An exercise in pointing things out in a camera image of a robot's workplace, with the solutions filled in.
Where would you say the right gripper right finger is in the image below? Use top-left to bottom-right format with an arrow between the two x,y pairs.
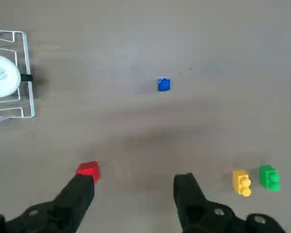
173,172 -> 288,233

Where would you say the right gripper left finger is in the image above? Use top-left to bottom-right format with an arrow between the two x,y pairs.
0,173 -> 97,233

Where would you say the red wooden cube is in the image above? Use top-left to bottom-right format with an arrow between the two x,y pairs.
75,161 -> 101,185

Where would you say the blue wooden cube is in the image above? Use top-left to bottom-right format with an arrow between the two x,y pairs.
157,77 -> 172,92

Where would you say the yellow toy brick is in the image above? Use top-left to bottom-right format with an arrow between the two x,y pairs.
232,169 -> 252,198

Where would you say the green toy brick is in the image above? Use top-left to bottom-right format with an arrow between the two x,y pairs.
259,164 -> 281,192

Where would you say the white cup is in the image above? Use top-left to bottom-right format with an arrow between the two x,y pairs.
0,53 -> 22,98

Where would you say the white wire cup rack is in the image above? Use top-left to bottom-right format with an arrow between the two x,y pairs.
0,27 -> 36,124

